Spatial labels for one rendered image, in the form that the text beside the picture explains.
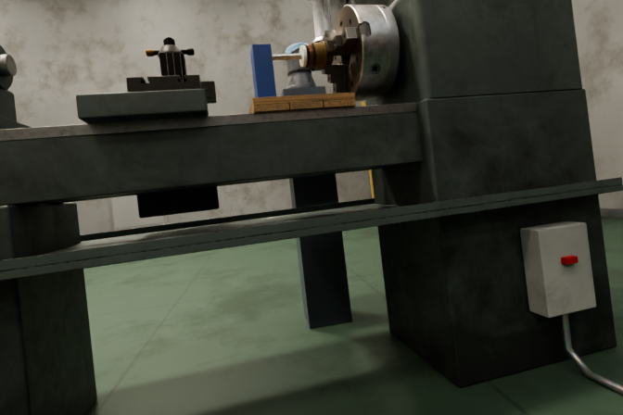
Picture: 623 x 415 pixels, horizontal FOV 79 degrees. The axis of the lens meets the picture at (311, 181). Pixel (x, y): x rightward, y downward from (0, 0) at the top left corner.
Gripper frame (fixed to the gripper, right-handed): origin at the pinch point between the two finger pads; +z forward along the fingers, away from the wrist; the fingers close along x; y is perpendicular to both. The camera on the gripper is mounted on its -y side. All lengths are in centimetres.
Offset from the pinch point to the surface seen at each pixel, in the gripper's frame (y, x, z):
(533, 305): -49, -20, 105
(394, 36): -20.3, 1.0, 18.7
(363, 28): -15.0, 8.9, 15.7
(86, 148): 15, 83, 46
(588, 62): 28, -379, -12
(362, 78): -12.4, 8.6, 30.3
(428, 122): -30, 1, 47
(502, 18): -41, -28, 15
